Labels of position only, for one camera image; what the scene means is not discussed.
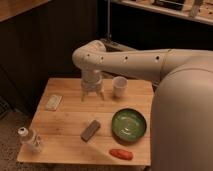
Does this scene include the grey sponge block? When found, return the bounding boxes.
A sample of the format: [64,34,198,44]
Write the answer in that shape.
[81,120,101,142]

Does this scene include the orange red carrot toy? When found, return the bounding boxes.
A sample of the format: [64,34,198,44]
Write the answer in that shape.
[109,149,133,160]

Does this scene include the wooden table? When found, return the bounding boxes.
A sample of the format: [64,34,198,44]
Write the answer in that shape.
[17,78,153,166]

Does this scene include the metal pole stand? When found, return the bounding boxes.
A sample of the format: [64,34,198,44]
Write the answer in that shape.
[101,0,134,51]

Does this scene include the green ceramic bowl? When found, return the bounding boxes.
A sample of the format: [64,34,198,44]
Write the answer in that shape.
[111,108,147,143]

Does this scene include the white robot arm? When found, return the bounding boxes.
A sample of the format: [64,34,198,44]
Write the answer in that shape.
[72,40,213,171]

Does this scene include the white ceramic cup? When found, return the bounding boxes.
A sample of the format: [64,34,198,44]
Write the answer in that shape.
[112,76,127,98]

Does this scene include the background shelf with items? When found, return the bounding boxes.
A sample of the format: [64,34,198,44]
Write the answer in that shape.
[112,0,213,26]

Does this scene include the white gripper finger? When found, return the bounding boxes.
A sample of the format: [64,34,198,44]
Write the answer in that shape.
[81,91,88,102]
[97,92,105,100]

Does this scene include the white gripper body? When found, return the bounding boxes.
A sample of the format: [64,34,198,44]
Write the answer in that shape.
[81,70,103,93]

